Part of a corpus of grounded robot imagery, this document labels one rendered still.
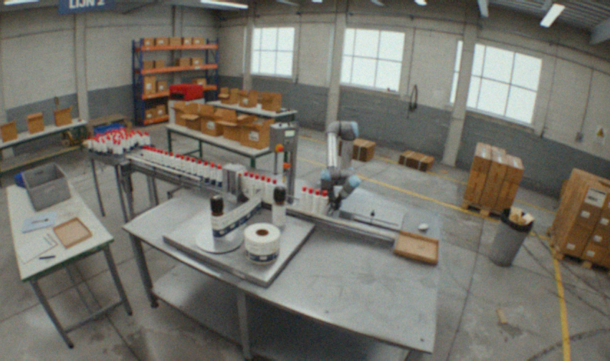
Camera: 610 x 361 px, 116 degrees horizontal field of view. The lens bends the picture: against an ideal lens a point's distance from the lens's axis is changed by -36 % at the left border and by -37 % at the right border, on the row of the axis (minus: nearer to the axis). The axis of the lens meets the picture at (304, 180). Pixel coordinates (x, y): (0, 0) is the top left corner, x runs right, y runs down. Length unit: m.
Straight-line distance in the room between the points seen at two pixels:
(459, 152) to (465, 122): 0.72
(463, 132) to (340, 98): 3.21
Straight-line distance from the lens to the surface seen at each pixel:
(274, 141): 2.14
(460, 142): 7.13
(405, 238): 2.20
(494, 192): 4.99
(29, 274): 2.24
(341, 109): 7.98
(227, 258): 1.77
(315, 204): 2.12
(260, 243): 1.64
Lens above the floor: 1.98
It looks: 23 degrees down
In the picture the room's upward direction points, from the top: 4 degrees clockwise
